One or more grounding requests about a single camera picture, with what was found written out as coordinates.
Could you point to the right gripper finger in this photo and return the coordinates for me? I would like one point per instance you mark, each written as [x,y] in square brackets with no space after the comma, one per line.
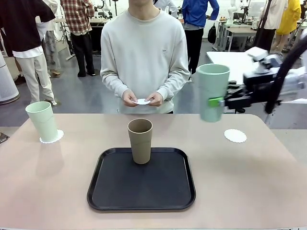
[236,88]
[233,103]

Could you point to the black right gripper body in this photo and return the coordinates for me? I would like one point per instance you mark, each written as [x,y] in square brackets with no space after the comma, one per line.
[261,87]

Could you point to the teal green cup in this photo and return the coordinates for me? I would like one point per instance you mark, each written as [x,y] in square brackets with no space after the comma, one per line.
[212,83]

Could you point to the white scalloped coaster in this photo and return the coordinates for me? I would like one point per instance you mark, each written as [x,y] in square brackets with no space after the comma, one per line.
[60,136]
[142,101]
[235,136]

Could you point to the brown cup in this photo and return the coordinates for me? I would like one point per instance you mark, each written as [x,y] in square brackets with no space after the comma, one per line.
[140,146]

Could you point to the pale green cup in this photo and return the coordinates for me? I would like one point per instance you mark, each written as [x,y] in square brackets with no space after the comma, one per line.
[43,122]

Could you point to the person's right forearm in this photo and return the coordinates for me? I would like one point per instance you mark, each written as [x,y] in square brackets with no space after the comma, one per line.
[114,83]

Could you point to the person's left forearm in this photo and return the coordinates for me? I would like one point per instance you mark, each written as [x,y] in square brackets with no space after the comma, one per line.
[172,83]

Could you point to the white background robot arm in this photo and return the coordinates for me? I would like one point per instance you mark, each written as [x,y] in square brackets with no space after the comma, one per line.
[105,7]
[231,12]

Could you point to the person's left hand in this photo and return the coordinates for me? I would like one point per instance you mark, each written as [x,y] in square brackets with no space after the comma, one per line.
[157,100]

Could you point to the person's right hand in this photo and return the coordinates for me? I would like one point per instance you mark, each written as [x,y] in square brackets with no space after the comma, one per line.
[129,98]

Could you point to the white side table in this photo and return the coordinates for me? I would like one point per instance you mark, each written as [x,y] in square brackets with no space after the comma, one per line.
[235,60]

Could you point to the grey desk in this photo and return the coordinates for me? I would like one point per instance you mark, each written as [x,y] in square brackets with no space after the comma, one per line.
[237,31]

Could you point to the black hanging bag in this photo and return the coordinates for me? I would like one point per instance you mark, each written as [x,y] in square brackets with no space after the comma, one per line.
[211,34]

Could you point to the black tripod pole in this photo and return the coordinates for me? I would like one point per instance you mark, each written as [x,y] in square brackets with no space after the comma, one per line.
[265,14]

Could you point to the person in beige jacket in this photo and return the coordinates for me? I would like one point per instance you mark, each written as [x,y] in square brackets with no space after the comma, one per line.
[275,14]

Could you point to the person in yellow coat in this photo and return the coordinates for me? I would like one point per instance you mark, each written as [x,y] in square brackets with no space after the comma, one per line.
[290,16]

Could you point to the person in blue jacket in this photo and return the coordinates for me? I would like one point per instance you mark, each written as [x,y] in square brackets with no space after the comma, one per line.
[194,12]

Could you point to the person in cream sweatshirt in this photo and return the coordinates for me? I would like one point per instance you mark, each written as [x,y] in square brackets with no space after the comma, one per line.
[144,52]

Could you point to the person in white shirt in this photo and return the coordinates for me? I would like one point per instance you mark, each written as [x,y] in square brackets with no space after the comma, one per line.
[170,6]

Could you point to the black plastic tray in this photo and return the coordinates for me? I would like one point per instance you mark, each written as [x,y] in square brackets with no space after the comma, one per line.
[141,191]

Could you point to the person in plaid shirt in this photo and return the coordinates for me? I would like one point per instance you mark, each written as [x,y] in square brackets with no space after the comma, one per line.
[76,14]

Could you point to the person in patterned trousers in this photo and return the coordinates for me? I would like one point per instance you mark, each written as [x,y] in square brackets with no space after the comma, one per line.
[50,48]

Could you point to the person in black shirt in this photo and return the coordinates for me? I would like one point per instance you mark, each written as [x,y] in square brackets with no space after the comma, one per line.
[21,24]

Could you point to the white cylinder stand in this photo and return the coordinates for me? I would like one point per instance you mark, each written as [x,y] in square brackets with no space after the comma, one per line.
[7,81]

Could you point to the dark brown floor item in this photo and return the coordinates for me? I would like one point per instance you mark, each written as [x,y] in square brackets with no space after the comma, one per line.
[3,137]

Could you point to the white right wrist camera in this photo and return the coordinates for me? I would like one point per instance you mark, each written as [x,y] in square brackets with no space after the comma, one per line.
[259,54]

